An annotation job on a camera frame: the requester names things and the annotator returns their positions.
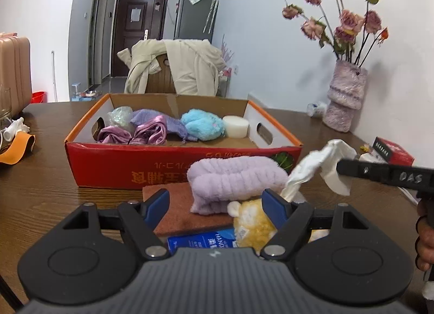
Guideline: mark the blue fluffy plush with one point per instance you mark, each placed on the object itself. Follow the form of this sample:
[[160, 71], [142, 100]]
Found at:
[[201, 124]]

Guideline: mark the small red box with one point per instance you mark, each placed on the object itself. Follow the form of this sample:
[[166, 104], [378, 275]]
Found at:
[[396, 151]]

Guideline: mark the purple satin scrunchie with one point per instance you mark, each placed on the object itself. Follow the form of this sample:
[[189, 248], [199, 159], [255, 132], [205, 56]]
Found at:
[[113, 134], [151, 130]]

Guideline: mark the clear plastic wrap ball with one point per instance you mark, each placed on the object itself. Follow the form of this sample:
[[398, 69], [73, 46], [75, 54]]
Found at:
[[120, 115]]

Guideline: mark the small white floor stand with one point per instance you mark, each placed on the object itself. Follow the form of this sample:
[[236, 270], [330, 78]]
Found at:
[[79, 91]]

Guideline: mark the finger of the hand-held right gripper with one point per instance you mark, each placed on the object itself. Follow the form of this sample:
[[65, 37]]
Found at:
[[362, 169]]

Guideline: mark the white folded umbrella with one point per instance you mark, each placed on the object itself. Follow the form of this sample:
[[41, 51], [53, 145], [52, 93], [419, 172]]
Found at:
[[212, 8]]

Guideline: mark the beige coat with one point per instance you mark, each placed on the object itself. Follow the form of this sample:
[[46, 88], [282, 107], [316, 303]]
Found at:
[[190, 69]]

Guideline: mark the pink suitcase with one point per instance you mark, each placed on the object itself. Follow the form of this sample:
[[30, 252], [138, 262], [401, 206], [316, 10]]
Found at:
[[15, 69]]

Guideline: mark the grey fridge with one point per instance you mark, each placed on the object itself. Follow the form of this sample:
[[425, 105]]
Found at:
[[193, 19]]

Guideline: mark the dried pink roses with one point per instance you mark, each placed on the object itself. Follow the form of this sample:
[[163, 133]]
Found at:
[[351, 22]]

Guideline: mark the white plug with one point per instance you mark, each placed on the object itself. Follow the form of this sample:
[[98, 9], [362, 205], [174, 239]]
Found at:
[[15, 128]]

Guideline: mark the brown scouring pad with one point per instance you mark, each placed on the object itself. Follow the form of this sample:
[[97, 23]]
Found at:
[[176, 205]]

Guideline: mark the white pole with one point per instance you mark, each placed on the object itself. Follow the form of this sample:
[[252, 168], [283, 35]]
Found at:
[[53, 76]]

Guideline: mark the pink fuzzy vase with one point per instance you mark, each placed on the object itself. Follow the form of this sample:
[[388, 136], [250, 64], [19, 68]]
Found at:
[[344, 97]]

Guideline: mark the dark brown door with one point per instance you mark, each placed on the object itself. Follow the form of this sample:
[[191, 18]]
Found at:
[[135, 49]]

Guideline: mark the white round sponge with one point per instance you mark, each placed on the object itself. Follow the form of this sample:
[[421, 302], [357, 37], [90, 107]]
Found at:
[[235, 126]]

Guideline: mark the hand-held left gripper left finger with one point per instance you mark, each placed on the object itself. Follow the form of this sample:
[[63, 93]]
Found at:
[[157, 205]]

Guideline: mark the person's right hand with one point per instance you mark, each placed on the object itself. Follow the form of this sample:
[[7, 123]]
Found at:
[[426, 246]]

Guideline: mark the red cardboard box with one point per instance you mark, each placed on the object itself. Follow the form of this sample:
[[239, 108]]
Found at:
[[101, 164]]

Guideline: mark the yellow plush toy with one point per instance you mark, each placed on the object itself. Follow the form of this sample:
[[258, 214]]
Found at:
[[252, 219]]

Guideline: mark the red basin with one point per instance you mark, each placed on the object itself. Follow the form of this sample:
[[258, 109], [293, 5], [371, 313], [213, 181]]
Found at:
[[38, 97]]

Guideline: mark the pink feather decoration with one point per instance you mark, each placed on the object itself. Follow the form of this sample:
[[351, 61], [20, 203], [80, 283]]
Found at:
[[226, 49]]

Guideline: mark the purple knit pouch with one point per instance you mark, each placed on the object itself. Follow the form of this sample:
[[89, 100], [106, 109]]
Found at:
[[176, 125]]

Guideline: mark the white cloth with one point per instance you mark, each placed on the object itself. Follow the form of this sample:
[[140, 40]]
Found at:
[[325, 161]]

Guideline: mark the clear glass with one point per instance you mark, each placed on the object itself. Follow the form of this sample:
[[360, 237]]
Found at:
[[5, 107]]

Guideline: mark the white charger adapter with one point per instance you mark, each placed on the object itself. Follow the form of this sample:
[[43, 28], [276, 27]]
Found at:
[[366, 158]]

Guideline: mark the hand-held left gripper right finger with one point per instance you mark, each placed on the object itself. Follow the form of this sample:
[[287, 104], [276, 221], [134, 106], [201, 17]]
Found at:
[[274, 207]]

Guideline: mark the small white box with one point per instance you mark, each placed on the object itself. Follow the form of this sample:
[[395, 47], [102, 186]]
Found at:
[[317, 109]]

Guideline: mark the wooden chair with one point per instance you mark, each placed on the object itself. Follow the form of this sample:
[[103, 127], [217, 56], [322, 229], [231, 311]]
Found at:
[[161, 80]]

